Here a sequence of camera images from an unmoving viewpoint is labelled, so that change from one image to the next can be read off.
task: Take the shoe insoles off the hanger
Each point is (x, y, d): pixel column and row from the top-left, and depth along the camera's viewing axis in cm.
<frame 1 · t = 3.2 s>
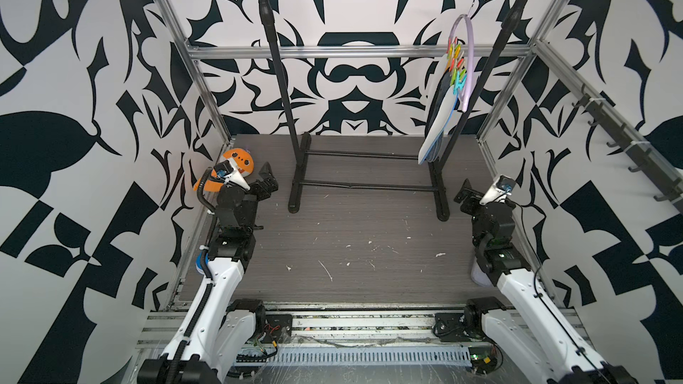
left hand: (249, 166, 75), fingers open
right hand: (481, 182, 77), fingers open
black garment rack: (297, 189, 102), point 4 cm above the table
orange shark plush toy: (243, 165, 104), point 8 cm above the table

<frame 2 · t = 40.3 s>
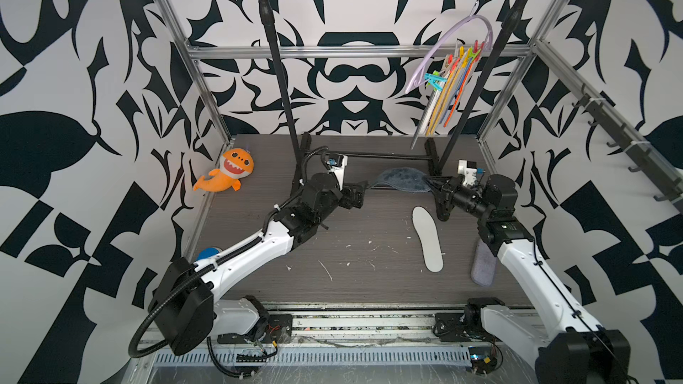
left hand: (349, 173, 78), fingers open
right hand: (422, 176, 73), fingers closed
the named things where they were.

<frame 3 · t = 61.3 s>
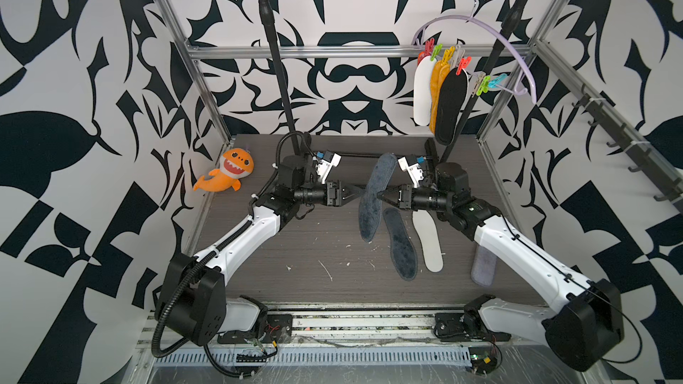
left hand: (355, 188, 74), fingers open
right hand: (378, 194, 72), fingers closed
dark grey felt insole: (370, 205, 74), point 24 cm above the table
dark grey felt insole 2: (404, 246, 91), on the table
the other named things where they were.

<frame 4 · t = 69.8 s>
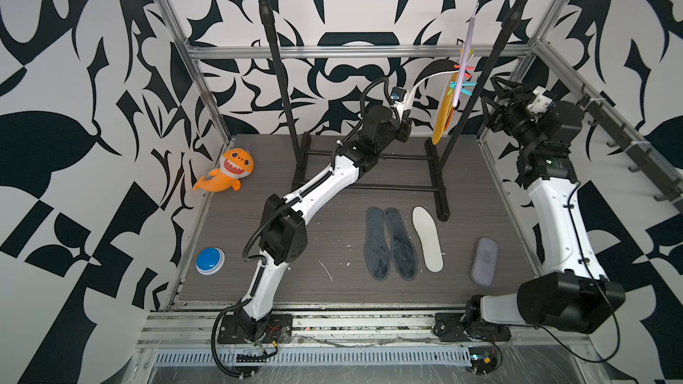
left hand: (404, 104, 78), fingers closed
right hand: (486, 81, 63), fingers open
dark grey felt insole: (376, 251, 90), on the table
blue round button: (210, 260, 85), point 4 cm above the table
the other named things where they were.

